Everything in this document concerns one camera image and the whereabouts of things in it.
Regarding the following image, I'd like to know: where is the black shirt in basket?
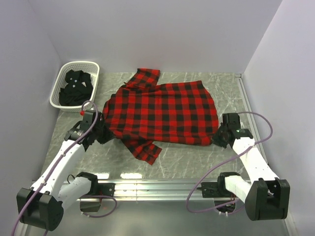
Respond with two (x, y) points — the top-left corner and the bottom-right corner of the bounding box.
(59, 70), (94, 106)

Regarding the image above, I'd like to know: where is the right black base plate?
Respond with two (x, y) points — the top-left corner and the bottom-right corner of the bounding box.
(197, 182), (234, 198)

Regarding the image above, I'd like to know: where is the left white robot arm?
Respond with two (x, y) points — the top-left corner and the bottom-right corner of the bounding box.
(16, 121), (114, 232)

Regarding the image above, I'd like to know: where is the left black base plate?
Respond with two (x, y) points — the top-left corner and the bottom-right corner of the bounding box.
(79, 182), (116, 198)

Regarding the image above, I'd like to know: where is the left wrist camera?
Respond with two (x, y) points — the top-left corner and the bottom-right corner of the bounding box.
(80, 110), (101, 129)

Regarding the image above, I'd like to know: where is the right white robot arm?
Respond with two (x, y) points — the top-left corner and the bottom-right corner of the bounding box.
(212, 124), (290, 221)

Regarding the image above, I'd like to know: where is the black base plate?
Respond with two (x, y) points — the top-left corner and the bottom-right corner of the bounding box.
(79, 182), (116, 198)
(197, 182), (234, 198)

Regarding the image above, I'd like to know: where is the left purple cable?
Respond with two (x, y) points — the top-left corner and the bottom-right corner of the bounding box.
(11, 100), (118, 236)

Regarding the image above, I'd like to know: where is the red black plaid shirt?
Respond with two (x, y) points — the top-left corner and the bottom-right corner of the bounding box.
(102, 68), (219, 165)

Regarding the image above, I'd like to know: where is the white plastic laundry basket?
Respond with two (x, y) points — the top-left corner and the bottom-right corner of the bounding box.
(50, 61), (100, 113)

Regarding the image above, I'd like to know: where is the aluminium mounting rail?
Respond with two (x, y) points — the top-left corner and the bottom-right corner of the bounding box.
(26, 178), (288, 202)

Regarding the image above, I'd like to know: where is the aluminium side rail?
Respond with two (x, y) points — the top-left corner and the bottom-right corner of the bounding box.
(235, 74), (269, 164)

